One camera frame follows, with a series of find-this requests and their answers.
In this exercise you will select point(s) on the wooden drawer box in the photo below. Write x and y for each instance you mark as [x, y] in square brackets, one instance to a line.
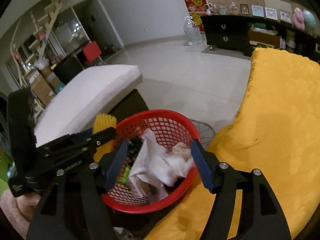
[263, 36]

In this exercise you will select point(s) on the white cloth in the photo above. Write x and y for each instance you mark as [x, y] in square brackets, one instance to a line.
[155, 165]

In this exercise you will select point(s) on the wooden stepped wall shelf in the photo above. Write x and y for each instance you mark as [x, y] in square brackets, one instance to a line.
[53, 6]

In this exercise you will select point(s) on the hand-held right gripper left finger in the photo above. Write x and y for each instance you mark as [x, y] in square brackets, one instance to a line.
[116, 165]

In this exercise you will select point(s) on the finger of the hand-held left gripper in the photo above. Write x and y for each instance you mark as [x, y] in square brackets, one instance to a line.
[100, 136]
[83, 133]

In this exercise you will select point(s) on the stack of cardboard boxes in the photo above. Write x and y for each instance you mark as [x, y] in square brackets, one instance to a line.
[42, 85]

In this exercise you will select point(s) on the small glass jar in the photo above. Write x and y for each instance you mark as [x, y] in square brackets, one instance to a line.
[222, 9]

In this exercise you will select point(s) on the red chair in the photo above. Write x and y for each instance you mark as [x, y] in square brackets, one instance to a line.
[92, 52]

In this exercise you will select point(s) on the white cushioned sofa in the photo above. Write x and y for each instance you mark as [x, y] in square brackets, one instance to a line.
[87, 92]

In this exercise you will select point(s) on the pink plush toy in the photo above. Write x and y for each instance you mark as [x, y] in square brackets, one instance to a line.
[298, 18]

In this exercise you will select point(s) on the red festive wall poster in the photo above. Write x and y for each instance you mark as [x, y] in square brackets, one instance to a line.
[193, 0]

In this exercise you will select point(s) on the snow globe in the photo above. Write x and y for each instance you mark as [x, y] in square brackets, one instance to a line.
[233, 8]

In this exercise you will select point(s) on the brown photo frame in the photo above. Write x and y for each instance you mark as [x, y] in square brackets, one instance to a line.
[243, 8]

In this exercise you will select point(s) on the pale blue globe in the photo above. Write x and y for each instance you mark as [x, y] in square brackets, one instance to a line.
[310, 18]

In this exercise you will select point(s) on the yellow cloth piece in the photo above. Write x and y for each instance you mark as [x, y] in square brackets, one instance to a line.
[102, 122]

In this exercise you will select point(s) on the white round camera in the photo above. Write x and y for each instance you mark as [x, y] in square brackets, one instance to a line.
[207, 8]

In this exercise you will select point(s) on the yellow tablecloth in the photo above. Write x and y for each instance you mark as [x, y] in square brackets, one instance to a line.
[275, 105]

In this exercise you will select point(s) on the green snack wrapper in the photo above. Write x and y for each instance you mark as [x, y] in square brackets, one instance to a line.
[123, 177]

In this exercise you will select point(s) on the black chair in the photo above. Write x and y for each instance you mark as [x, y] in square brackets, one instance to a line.
[67, 71]

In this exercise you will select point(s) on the person's left hand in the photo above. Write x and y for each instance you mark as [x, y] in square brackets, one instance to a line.
[17, 205]

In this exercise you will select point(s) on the white picture frame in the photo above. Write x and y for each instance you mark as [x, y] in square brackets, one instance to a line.
[257, 10]
[285, 16]
[271, 13]

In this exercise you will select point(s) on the white plastic bag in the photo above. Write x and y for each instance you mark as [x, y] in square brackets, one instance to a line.
[41, 63]

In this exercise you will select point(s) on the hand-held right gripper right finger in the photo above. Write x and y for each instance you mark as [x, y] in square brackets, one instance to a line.
[201, 165]

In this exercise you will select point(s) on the clear water jug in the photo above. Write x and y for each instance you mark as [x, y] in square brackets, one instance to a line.
[193, 33]

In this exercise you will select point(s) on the red plastic mesh basket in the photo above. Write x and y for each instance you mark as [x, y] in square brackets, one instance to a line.
[155, 113]

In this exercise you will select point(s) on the black television cabinet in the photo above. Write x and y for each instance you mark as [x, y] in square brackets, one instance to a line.
[220, 33]

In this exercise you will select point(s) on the clear plastic bag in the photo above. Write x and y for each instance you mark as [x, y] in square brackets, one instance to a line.
[181, 153]

